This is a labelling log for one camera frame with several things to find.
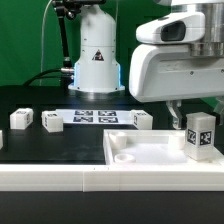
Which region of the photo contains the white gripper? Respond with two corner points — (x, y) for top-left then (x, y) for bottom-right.
(129, 12), (224, 130)

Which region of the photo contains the white square tabletop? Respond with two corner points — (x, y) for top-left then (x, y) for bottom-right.
(103, 129), (224, 165)

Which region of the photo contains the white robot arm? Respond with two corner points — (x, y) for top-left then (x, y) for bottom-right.
(69, 0), (224, 129)

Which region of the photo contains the white U-shaped obstacle fence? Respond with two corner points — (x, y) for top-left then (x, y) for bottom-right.
(0, 159), (224, 192)

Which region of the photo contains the fiducial tag sheet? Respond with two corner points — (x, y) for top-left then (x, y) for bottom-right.
(56, 109), (132, 125)

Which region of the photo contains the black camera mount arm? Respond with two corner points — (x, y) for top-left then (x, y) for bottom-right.
(52, 0), (106, 67)

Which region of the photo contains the black cable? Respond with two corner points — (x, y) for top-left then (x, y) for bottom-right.
(22, 67), (75, 87)

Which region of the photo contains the white cable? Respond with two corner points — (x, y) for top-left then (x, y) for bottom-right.
(39, 0), (54, 87)

